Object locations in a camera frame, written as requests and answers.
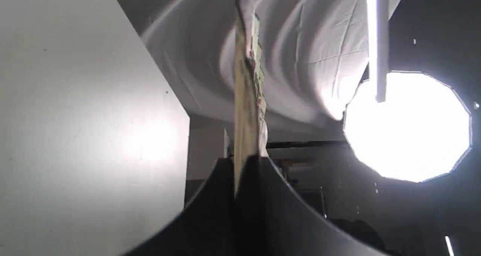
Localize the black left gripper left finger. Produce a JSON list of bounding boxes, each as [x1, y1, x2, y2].
[[127, 158, 236, 256]]

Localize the painted paper folding fan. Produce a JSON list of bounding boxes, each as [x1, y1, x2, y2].
[[233, 0, 268, 193]]

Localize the bright octagonal studio softbox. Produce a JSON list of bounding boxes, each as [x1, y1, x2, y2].
[[343, 71, 472, 183]]

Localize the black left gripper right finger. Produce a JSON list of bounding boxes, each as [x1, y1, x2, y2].
[[236, 156, 385, 256]]

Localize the white desk lamp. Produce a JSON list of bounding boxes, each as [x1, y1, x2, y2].
[[366, 0, 389, 103]]

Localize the grey backdrop curtain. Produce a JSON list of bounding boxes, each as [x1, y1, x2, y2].
[[109, 0, 410, 127]]

